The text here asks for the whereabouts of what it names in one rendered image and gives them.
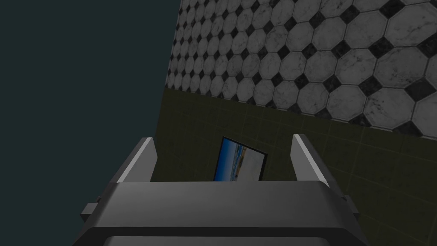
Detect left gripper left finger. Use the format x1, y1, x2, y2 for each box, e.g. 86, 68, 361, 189
116, 137, 158, 184

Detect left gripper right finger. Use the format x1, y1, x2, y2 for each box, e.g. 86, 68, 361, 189
290, 134, 331, 188

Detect blue framed wall picture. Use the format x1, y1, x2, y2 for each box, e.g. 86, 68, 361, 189
213, 136, 268, 182

